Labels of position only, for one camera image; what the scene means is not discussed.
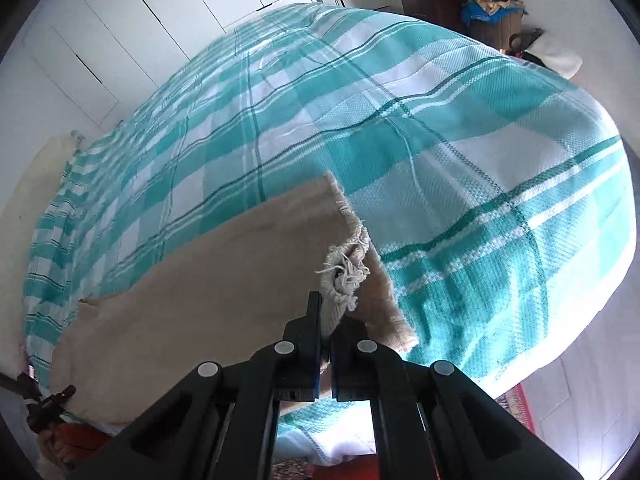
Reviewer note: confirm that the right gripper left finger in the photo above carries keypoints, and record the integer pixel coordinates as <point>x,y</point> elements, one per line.
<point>219,422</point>

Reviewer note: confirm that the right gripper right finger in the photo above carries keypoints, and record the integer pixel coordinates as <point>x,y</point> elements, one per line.
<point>434,422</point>

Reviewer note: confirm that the beige pants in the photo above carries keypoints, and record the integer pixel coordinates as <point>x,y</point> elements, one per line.
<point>224,296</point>

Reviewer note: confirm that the red clothing of person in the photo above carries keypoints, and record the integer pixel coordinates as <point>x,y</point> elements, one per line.
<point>90,439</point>

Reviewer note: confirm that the person left hand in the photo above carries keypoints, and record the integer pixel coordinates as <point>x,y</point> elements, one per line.
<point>56,445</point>

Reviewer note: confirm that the red patterned rug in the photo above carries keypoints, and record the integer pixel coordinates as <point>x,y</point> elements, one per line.
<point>514,401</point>

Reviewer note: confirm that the cream headboard pillow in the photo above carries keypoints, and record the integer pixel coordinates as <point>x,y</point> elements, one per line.
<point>38,184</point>

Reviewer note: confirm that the teal white checkered bedspread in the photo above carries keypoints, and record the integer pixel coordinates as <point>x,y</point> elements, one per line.
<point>497,194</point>

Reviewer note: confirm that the white wardrobe doors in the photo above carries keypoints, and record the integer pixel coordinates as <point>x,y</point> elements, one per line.
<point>108,56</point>

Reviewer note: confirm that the wicker laundry basket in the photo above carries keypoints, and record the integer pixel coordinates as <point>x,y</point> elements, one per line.
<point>497,35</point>

